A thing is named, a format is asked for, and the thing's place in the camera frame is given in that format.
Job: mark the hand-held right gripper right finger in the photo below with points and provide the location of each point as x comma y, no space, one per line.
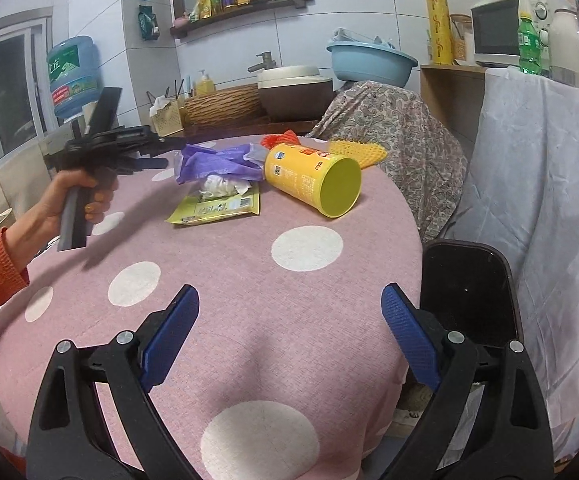
409,335

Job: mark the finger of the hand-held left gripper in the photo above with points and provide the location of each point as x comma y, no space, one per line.
169,145
144,163

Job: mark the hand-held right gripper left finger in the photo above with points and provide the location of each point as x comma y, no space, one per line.
169,337

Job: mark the purple plastic bag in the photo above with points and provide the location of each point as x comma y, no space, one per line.
214,162

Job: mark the white tissue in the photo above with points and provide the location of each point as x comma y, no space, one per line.
222,186

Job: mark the black trash bin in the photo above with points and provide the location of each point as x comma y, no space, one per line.
469,290

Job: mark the yellow-green snack wrapper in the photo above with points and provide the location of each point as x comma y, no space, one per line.
214,207

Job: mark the red foam net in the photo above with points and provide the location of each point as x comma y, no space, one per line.
279,139

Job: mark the yellow cylindrical canister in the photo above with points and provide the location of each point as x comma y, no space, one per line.
304,177

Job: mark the yellow foam net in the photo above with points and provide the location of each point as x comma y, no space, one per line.
362,152

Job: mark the person's left hand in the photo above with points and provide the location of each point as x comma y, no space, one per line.
52,205

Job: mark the beige utensil holder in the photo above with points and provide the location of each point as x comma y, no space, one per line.
167,119

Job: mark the chopstick holder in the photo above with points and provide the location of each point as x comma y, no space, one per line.
182,90

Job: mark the wicker basket sink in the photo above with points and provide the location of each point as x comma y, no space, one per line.
224,107

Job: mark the yellow soap dispenser bottle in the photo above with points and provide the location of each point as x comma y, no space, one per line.
204,85

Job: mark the blue water jug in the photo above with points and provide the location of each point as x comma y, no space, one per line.
72,75

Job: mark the dark wooden counter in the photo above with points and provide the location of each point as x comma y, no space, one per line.
249,127

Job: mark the pink polka dot tablecloth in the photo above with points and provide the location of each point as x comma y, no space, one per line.
269,320

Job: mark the window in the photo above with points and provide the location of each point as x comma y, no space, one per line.
4,90

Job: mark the small pink pot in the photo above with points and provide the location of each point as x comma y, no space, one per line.
180,21

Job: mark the bronze faucet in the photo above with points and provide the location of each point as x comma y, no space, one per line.
264,60

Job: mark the brown basin with white lid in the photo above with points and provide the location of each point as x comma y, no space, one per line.
294,95

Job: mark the yellow refill pouch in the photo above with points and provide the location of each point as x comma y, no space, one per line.
202,6

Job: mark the white sheet cover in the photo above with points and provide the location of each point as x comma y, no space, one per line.
544,210

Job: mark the floral cloth cover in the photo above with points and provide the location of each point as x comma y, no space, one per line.
399,130

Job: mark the light blue plastic basin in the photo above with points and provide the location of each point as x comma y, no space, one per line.
369,65

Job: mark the grey plastic bag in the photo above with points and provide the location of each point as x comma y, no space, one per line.
357,36

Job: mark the light wooden shelf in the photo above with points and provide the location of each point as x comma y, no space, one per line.
449,100

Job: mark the yellow plastic wrap roll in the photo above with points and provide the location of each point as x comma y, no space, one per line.
438,30

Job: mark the glass storage jar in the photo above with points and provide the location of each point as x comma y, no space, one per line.
460,40

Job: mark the green soda bottle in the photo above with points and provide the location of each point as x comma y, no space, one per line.
529,45

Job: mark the white microwave oven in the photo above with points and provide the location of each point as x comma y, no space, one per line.
494,30

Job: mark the green wall packet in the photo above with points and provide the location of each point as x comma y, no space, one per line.
148,22

